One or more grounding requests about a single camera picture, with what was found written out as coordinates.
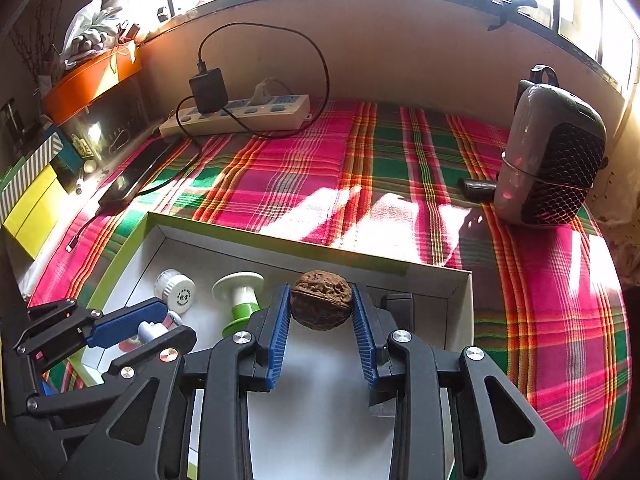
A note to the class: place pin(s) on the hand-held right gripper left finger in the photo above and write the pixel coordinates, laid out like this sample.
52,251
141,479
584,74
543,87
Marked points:
277,340

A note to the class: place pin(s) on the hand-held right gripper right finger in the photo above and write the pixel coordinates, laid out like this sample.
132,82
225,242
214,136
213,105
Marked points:
364,340

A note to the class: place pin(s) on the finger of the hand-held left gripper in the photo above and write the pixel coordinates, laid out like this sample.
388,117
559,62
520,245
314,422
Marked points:
125,322
170,342

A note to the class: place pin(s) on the small grey dome knob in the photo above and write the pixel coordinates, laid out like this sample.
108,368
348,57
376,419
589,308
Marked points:
149,332

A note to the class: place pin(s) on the black flashlight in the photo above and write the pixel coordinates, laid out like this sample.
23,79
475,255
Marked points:
397,307

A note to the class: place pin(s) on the small white jar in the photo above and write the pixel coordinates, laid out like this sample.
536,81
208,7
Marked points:
175,292

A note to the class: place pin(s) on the brown walnut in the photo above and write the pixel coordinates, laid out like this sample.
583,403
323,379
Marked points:
320,300

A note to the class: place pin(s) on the green and white spool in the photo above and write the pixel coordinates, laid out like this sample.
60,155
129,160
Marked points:
240,295

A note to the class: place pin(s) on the green and white cardboard box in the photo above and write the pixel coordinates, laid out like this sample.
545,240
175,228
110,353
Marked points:
320,410

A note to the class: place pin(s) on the yellow box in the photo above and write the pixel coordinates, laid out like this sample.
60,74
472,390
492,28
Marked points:
35,215

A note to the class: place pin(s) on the black phone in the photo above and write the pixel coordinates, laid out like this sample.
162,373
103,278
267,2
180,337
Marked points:
137,172

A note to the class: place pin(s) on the plaid blanket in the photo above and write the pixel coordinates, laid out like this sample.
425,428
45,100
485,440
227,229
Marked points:
350,170

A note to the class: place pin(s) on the teal box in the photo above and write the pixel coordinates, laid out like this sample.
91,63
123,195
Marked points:
75,157

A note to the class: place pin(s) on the striped box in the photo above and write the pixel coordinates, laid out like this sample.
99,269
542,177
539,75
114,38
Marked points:
30,170

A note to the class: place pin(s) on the small black cylinder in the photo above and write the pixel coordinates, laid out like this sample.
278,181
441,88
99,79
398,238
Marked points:
477,189

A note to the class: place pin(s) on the glass jar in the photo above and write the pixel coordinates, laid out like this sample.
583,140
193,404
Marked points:
10,125

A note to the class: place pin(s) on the white power strip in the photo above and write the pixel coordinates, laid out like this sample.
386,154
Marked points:
280,110

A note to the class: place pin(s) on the orange tray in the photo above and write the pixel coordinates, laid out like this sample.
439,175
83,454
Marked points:
90,82

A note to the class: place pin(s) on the black charger adapter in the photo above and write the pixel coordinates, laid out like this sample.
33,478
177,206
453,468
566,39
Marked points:
209,90

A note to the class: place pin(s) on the white plug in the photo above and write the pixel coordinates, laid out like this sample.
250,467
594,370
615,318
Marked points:
262,91

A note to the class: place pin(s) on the grey space heater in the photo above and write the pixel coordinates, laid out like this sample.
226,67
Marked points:
550,160

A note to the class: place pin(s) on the cream patterned curtain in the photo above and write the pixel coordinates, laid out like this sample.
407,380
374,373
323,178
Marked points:
620,240

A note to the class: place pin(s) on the white plastic bag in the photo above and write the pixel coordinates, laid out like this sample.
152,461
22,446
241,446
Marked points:
85,30

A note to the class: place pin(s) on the dried twigs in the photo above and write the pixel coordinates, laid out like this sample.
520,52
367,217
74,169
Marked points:
35,25

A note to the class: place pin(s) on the black window latch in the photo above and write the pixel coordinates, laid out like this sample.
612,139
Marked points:
515,7

